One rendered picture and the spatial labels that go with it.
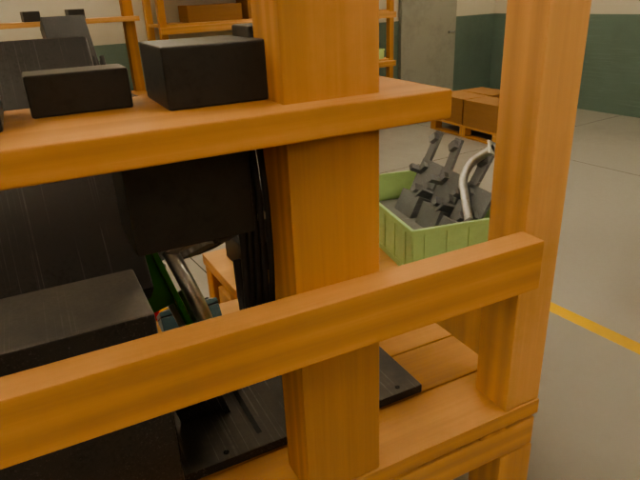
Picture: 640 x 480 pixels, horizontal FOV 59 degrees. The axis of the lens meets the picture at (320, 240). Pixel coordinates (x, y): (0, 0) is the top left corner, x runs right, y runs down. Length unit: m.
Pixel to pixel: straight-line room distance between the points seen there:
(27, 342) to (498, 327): 0.81
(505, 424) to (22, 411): 0.89
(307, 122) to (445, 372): 0.79
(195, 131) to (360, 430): 0.59
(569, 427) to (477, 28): 7.74
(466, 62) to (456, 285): 8.74
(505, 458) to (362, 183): 0.75
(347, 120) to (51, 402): 0.48
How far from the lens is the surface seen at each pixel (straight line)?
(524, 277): 1.01
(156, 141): 0.64
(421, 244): 1.87
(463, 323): 2.06
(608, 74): 8.79
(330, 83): 0.75
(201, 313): 1.08
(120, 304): 0.93
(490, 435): 1.26
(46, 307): 0.98
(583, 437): 2.62
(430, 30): 8.93
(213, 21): 6.53
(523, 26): 1.01
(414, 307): 0.87
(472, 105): 6.97
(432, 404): 1.24
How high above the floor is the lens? 1.67
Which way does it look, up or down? 23 degrees down
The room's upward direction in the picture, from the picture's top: 3 degrees counter-clockwise
